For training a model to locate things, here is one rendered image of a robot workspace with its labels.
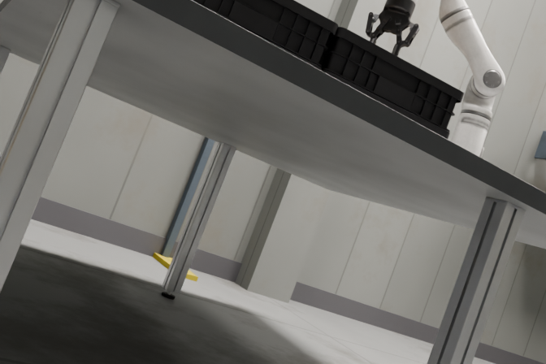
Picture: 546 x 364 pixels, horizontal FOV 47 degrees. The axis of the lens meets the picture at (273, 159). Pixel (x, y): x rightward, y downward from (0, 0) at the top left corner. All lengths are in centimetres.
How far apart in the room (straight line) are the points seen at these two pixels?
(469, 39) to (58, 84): 137
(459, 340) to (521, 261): 405
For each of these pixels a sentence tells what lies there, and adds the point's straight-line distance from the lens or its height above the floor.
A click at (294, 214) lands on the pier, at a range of 374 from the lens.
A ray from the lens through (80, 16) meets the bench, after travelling 92.
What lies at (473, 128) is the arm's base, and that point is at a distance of 196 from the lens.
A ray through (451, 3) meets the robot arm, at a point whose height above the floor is 124.
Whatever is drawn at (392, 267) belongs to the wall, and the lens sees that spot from 450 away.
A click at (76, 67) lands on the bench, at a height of 55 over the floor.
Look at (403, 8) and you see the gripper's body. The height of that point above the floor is 107.
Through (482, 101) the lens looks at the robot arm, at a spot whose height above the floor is 101.
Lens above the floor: 46
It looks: 5 degrees up
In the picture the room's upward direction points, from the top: 21 degrees clockwise
